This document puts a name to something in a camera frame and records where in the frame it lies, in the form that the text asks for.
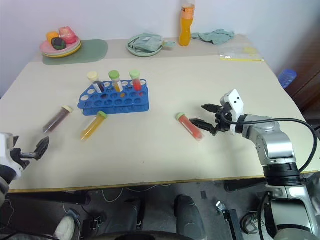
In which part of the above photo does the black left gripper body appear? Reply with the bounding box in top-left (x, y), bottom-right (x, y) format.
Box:
top-left (10, 147), bottom-right (31, 172)

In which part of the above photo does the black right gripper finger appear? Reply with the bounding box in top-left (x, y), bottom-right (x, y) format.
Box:
top-left (188, 117), bottom-right (218, 137)
top-left (201, 103), bottom-right (223, 115)

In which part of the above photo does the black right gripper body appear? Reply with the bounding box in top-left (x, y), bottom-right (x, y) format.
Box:
top-left (212, 104), bottom-right (236, 136)

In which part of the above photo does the green-capped red liquid tube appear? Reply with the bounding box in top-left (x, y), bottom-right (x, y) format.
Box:
top-left (175, 112), bottom-right (206, 143)
top-left (128, 69), bottom-right (142, 92)

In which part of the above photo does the cream-capped dark liquid tube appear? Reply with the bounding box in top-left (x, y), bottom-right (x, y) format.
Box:
top-left (86, 71), bottom-right (106, 94)
top-left (42, 105), bottom-right (74, 134)

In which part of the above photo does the green-capped orange liquid tube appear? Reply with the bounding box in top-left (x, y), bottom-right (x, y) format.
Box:
top-left (108, 70), bottom-right (124, 93)
top-left (79, 110), bottom-right (109, 143)

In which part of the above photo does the blue test tube rack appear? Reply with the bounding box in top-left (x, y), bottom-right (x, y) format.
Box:
top-left (77, 79), bottom-right (151, 117)

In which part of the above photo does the clear zip bag yellow strip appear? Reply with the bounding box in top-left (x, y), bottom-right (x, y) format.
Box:
top-left (219, 45), bottom-right (266, 62)

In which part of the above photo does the crumpled green cloth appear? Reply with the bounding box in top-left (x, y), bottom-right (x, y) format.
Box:
top-left (190, 28), bottom-right (236, 46)

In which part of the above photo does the blue ribbed plastic stack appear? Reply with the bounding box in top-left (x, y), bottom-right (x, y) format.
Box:
top-left (277, 68), bottom-right (298, 89)

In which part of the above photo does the white shoe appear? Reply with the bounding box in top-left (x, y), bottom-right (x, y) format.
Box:
top-left (54, 215), bottom-right (76, 240)

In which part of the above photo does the orange drink bottle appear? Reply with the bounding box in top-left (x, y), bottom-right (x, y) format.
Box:
top-left (178, 0), bottom-right (196, 47)

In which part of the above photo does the pale green plate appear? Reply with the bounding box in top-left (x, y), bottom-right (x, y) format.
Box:
top-left (126, 34), bottom-right (165, 58)

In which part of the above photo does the pale green fabric pouch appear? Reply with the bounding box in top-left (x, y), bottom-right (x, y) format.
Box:
top-left (127, 31), bottom-right (176, 52)

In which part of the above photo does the brown wooden cabinet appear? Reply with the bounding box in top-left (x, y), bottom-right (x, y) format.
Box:
top-left (284, 56), bottom-right (320, 121)

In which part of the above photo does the yellow plate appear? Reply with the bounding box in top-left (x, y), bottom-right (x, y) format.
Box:
top-left (41, 41), bottom-right (83, 59)

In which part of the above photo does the dark rounded shape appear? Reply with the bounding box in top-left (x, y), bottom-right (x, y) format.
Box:
top-left (173, 195), bottom-right (207, 240)

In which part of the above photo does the pink plate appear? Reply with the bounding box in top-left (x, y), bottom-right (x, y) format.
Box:
top-left (39, 36), bottom-right (81, 55)

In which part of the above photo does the dark green toy food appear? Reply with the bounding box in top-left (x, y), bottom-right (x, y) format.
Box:
top-left (50, 37), bottom-right (67, 50)

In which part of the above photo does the green placemat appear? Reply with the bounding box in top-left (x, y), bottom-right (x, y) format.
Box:
top-left (41, 38), bottom-right (109, 67)

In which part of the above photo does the orange toy food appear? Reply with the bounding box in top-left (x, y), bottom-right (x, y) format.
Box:
top-left (46, 30), bottom-right (60, 42)

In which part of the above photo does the pink red toy food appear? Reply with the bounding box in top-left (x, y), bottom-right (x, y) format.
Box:
top-left (58, 25), bottom-right (77, 45)

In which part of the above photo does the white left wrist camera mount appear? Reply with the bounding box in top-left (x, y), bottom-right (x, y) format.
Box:
top-left (0, 132), bottom-right (25, 180)

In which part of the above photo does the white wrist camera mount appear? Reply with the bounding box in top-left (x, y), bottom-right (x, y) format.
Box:
top-left (0, 132), bottom-right (25, 180)
top-left (219, 88), bottom-right (245, 136)

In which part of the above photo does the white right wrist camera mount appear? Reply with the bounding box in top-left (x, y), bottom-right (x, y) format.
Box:
top-left (219, 88), bottom-right (245, 136)

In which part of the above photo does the black table frame bar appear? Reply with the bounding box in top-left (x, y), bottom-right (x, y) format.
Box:
top-left (224, 174), bottom-right (269, 193)
top-left (6, 190), bottom-right (92, 206)

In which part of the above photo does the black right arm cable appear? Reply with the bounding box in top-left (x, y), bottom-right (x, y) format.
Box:
top-left (219, 113), bottom-right (320, 174)

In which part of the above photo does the white floor cable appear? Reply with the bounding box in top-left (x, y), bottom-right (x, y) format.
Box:
top-left (100, 187), bottom-right (121, 204)

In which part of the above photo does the black metal bracket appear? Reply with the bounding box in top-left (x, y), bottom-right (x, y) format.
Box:
top-left (215, 200), bottom-right (245, 240)

